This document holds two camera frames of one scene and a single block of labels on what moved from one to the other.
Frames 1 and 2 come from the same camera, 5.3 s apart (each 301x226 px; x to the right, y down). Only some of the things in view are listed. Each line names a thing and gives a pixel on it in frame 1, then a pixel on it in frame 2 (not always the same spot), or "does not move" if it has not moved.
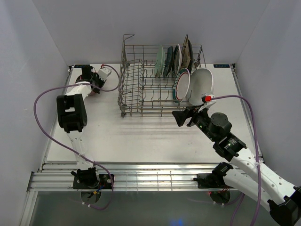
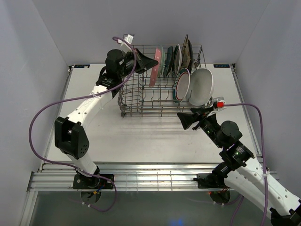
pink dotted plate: [79, 78] → [155, 69]
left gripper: [96, 76] → [144, 63]
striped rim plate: [181, 85] does not move
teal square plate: [169, 61] does not move
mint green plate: [160, 61] does not move
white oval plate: [201, 83] does not move
